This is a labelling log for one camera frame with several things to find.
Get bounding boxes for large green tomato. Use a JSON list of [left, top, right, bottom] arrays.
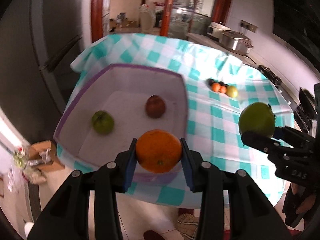
[[238, 102, 276, 138]]

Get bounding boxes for orange tangerine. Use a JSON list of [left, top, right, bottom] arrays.
[[211, 82, 221, 93], [220, 86, 227, 94], [135, 129, 182, 174]]

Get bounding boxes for green apple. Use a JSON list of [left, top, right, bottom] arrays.
[[91, 111, 114, 134]]

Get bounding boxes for dark red apple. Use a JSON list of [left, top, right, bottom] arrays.
[[145, 95, 166, 119]]

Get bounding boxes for right hand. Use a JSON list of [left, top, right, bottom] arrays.
[[282, 183, 317, 228]]

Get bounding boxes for black gas stove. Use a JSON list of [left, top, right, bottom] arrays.
[[258, 65, 282, 86]]

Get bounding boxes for teal checkered tablecloth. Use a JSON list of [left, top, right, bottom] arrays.
[[71, 34, 294, 204]]

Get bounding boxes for cardboard box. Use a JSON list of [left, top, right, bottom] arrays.
[[29, 140, 65, 172]]

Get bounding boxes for silver cooking pot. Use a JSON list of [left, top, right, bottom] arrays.
[[219, 30, 253, 56]]

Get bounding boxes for purple-rimmed white box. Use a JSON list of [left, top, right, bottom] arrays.
[[54, 63, 188, 169]]

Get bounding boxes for white plastic bag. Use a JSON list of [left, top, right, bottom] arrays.
[[139, 4, 156, 33]]

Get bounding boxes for dark refrigerator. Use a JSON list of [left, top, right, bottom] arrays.
[[1, 0, 84, 143]]

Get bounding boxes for wall socket plate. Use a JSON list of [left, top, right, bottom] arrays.
[[240, 20, 258, 33]]

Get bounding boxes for red wooden door frame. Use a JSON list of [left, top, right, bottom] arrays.
[[91, 0, 110, 43]]

